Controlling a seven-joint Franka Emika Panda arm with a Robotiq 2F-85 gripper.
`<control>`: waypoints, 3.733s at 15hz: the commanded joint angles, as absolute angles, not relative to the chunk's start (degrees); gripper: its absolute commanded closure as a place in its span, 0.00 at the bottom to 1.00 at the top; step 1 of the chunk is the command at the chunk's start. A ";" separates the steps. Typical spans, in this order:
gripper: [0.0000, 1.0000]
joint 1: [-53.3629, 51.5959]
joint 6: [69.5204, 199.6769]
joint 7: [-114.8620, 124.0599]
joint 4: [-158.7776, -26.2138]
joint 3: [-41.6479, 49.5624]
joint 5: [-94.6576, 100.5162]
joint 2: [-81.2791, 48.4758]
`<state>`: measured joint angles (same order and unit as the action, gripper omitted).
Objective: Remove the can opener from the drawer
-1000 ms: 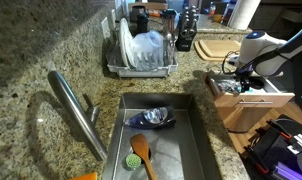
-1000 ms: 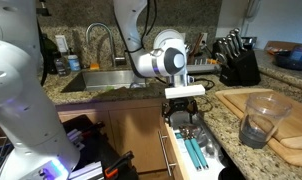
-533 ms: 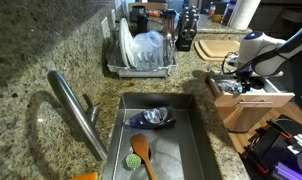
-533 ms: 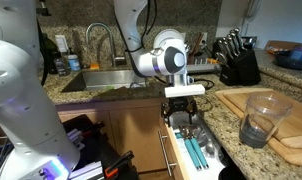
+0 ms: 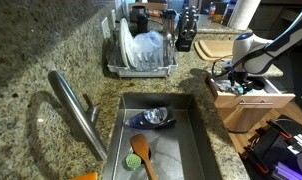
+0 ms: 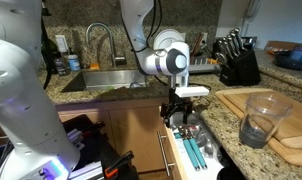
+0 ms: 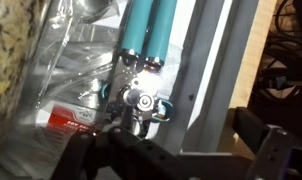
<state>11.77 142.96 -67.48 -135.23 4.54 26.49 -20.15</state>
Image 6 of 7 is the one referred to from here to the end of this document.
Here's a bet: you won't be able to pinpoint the black orange clamp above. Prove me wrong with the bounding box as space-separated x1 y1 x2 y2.
80 120 106 135
104 150 135 179

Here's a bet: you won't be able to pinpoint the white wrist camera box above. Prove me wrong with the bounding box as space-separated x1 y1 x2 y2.
174 85 210 98

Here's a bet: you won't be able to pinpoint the stainless steel sink basin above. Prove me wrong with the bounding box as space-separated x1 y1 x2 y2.
60 68 148 94

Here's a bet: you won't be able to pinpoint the black tool case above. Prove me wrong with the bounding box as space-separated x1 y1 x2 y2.
62 114 139 180

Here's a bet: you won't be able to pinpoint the black knife block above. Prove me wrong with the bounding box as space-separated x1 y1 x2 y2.
212 28 262 87

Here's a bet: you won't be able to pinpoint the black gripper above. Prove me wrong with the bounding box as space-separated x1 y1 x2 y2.
159 87 194 130

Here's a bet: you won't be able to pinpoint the white plate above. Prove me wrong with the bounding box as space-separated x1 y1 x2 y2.
153 28 186 50

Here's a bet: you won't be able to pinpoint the dark glass bottle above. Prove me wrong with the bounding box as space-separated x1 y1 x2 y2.
44 36 58 74

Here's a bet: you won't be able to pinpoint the grey dish rack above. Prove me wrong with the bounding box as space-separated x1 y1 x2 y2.
189 54 222 74

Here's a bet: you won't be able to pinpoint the white wall outlet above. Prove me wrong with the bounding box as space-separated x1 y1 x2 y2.
54 34 69 54

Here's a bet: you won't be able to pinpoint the steel drawer bar handle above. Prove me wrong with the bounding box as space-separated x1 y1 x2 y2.
156 130 176 177

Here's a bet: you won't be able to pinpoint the steel kitchen scissors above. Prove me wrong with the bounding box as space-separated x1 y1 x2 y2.
214 51 229 67

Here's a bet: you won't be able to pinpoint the steel kitchen faucet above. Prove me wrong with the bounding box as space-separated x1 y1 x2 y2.
85 22 127 68

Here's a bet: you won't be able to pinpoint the small bottle blue label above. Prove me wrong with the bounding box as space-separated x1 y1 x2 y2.
67 54 81 72

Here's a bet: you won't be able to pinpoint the black round measuring cup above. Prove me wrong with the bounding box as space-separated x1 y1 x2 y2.
216 165 247 180

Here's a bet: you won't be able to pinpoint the wooden kitchen drawer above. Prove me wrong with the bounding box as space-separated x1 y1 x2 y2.
159 105 232 180

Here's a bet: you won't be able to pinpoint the large wooden cutting board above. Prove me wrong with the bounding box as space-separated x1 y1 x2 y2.
214 87 302 168

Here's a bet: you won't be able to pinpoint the brown wooden board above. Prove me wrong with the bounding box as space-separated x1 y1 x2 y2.
264 40 299 56

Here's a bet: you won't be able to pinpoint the wooden cabinet front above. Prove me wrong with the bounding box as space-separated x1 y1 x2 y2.
55 98 175 180

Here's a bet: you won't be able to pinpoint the orange handled utensil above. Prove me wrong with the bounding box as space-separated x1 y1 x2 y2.
206 57 220 65

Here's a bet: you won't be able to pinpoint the teal handled can opener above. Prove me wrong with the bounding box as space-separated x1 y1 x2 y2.
172 124 209 172

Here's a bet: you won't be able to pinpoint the black hanging cable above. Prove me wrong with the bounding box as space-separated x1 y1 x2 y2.
40 16 55 91

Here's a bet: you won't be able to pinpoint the clear drinking glass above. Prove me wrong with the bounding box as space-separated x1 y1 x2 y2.
238 91 294 149

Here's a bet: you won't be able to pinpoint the small clear bottle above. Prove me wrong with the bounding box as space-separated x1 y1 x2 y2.
54 56 68 77

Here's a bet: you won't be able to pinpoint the small wooden cutting board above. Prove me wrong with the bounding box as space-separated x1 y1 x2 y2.
222 91 302 150

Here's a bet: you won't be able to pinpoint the dark blue pan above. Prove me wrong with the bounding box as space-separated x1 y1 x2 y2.
274 43 302 71

